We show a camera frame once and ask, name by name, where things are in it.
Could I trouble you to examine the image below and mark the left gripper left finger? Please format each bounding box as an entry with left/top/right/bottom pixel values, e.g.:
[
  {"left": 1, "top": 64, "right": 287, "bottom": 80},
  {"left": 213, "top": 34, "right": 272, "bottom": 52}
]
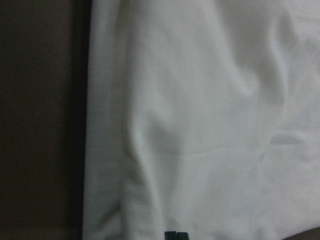
[{"left": 164, "top": 231, "right": 177, "bottom": 240}]

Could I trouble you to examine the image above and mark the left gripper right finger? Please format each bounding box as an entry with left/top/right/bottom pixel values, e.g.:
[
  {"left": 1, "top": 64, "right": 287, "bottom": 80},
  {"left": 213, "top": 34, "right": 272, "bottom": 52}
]
[{"left": 177, "top": 232, "right": 189, "bottom": 240}]

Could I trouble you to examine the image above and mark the cream long-sleeve shirt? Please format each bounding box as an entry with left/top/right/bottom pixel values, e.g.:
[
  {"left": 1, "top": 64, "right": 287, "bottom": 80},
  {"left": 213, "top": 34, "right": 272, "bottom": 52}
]
[{"left": 82, "top": 0, "right": 320, "bottom": 240}]

